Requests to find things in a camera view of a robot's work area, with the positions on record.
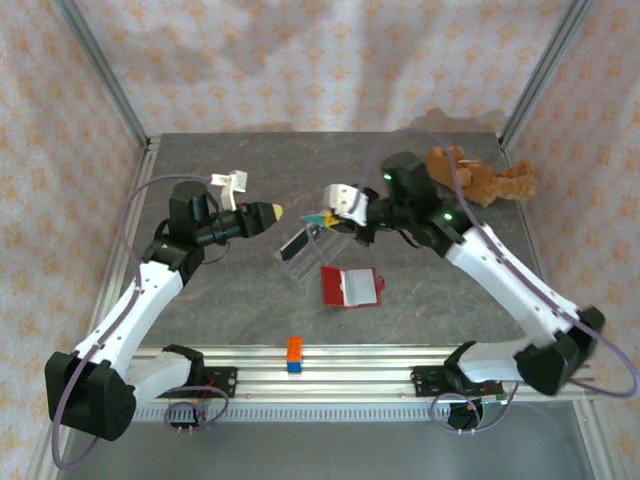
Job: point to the brown plush toy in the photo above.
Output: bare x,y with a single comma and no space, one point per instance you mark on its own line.
500,185

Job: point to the clear acrylic card stand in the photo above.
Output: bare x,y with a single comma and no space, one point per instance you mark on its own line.
310,270

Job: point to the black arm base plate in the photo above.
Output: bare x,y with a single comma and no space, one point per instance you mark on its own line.
425,382
225,382

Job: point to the black power connector block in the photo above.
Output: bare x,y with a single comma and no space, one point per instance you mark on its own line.
465,417
182,417

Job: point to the red leather card wallet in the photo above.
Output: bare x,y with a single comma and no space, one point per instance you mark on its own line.
332,287

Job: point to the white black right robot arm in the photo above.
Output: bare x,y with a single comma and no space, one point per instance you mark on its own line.
500,280

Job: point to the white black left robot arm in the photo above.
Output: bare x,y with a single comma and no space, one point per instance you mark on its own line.
145,300

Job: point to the aluminium table side rail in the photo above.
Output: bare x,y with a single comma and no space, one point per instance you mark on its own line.
112,290
539,250

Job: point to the black credit card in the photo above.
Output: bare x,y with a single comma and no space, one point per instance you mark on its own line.
294,246

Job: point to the aluminium frame post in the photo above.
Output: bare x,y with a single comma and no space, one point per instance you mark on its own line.
100,65
545,70

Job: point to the orange and blue toy brick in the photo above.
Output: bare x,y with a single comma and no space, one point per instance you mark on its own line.
294,350

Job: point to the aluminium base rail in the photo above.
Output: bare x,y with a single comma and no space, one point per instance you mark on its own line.
350,380

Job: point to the teal credit card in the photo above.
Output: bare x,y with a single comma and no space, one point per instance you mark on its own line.
312,218

